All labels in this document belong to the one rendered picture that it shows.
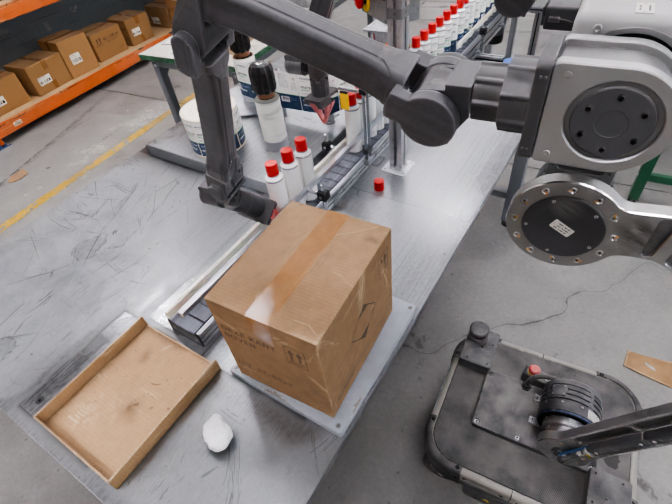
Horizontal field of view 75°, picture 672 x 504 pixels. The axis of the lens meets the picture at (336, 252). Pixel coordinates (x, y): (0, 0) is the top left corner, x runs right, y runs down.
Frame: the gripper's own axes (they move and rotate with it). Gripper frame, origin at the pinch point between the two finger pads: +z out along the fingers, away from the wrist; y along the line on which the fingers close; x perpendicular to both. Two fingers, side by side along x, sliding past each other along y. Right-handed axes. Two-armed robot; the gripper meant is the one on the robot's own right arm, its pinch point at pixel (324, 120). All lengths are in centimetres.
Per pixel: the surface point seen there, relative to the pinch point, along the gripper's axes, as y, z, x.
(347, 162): 0.1, 13.8, 7.4
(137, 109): -107, 102, -284
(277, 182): 35.1, -1.8, 8.0
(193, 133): 18.2, 4.3, -43.2
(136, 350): 85, 19, -3
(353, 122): -5.5, 2.0, 7.4
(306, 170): 22.6, 2.5, 8.0
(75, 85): -97, 86, -350
